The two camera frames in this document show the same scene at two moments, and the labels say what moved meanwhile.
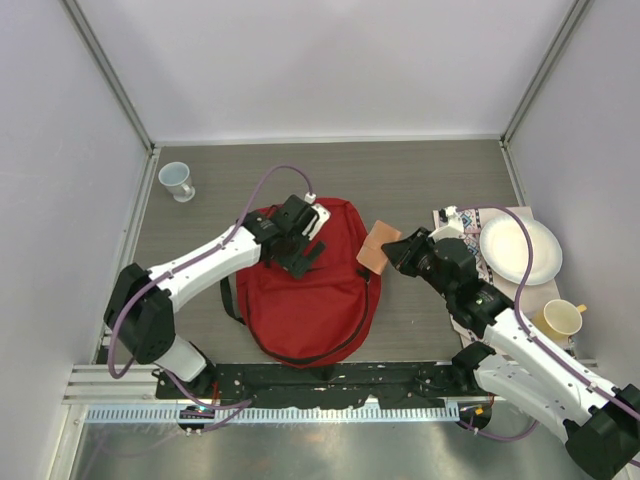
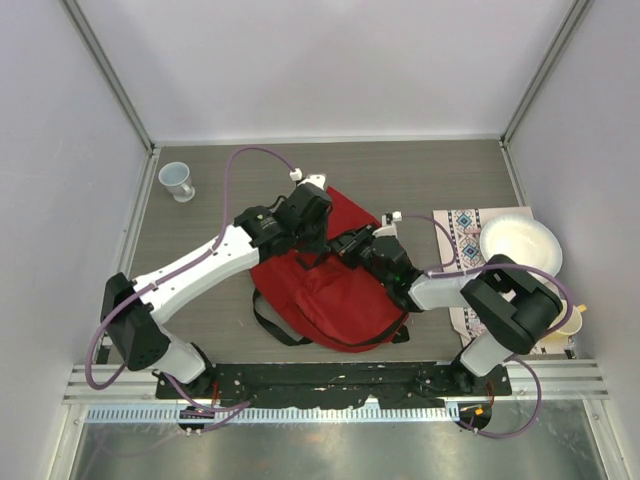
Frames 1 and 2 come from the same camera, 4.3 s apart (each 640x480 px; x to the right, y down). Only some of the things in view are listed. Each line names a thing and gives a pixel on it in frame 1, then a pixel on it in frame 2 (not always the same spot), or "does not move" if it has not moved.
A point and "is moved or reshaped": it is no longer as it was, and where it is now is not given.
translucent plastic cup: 175,176 does not move
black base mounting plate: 323,385 does not move
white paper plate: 504,247 does not move
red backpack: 314,320 is moved or reshaped
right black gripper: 402,253 → 347,245
